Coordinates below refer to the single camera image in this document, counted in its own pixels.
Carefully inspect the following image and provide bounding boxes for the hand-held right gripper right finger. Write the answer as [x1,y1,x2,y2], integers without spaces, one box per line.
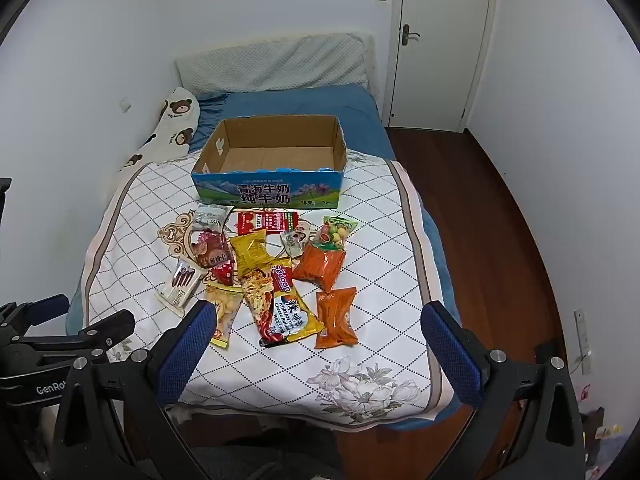
[420,301,586,480]

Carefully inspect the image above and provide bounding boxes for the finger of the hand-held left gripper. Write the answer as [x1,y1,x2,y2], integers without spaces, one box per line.
[0,294,71,333]
[10,310,137,366]

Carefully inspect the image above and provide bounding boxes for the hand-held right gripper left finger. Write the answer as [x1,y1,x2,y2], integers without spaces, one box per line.
[50,300,218,480]

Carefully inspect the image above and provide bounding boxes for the brown pastry packet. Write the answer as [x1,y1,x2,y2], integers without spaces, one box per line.
[192,230,236,268]

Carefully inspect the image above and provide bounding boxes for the green candy packet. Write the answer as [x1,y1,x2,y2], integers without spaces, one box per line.
[320,216,360,252]

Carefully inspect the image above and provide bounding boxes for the printed cardboard box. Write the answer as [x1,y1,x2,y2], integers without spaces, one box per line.
[191,115,348,210]

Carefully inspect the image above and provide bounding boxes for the clear yellow puff packet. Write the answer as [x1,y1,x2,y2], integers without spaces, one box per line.
[205,282,244,350]

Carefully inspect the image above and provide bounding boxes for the white chocolate stick packet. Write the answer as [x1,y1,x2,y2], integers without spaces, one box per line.
[157,259,208,317]

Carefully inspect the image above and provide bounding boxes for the small red snack packet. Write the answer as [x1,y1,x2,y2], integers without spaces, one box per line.
[209,260,238,286]

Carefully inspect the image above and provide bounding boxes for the large yellow noodle packet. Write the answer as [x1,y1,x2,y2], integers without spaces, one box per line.
[241,258,326,348]

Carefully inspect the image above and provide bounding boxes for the checked floral quilt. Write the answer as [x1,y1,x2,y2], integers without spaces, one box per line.
[82,152,456,433]

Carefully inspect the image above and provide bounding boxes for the orange snack packet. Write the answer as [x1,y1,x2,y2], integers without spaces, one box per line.
[291,242,347,293]
[315,286,359,350]

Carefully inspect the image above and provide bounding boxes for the yellow snack packet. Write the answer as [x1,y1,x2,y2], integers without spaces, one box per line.
[229,228,273,278]

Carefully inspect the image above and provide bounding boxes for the grey white snack packet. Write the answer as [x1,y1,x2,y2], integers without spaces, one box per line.
[192,203,235,233]

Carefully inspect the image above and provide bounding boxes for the flat red sauce packet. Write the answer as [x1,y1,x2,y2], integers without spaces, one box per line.
[235,210,299,236]

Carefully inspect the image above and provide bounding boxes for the small white snack packet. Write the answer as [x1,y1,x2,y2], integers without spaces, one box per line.
[280,229,311,256]

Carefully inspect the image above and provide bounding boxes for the bear print pillow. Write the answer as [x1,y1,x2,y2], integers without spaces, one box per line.
[119,86,202,171]

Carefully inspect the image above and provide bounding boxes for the blue bed sheet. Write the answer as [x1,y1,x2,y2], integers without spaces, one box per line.
[67,84,461,431]

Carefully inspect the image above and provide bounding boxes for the white door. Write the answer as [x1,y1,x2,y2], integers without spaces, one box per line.
[392,0,493,133]

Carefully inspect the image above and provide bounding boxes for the grey white pillow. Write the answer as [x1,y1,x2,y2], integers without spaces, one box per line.
[174,31,376,96]

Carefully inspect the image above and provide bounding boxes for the white wall outlet strip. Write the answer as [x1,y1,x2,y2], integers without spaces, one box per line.
[572,307,593,376]

